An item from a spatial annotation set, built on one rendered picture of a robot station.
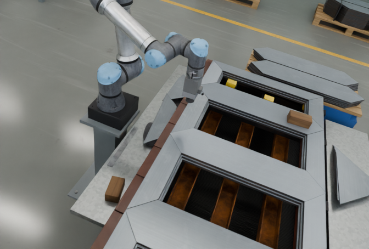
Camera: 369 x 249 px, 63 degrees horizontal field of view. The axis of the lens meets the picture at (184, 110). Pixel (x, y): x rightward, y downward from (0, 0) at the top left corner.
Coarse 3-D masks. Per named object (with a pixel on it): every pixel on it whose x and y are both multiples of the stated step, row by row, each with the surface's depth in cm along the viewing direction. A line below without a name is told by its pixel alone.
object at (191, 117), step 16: (240, 80) 193; (288, 96) 188; (192, 112) 157; (240, 112) 166; (304, 112) 179; (176, 128) 146; (272, 128) 164; (288, 128) 162; (304, 144) 156; (192, 160) 135; (304, 160) 147; (224, 176) 133; (240, 176) 131; (272, 192) 129
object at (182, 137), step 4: (192, 128) 148; (180, 132) 145; (184, 132) 145; (188, 132) 146; (176, 136) 142; (180, 136) 143; (184, 136) 143; (188, 136) 144; (176, 140) 140; (180, 140) 141; (184, 140) 141; (176, 144) 138; (180, 144) 139; (184, 144) 139; (180, 148) 137
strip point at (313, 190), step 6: (306, 174) 139; (306, 180) 136; (312, 180) 136; (306, 186) 133; (312, 186) 134; (318, 186) 134; (306, 192) 131; (312, 192) 131; (318, 192) 132; (324, 192) 133; (306, 198) 128; (312, 198) 129
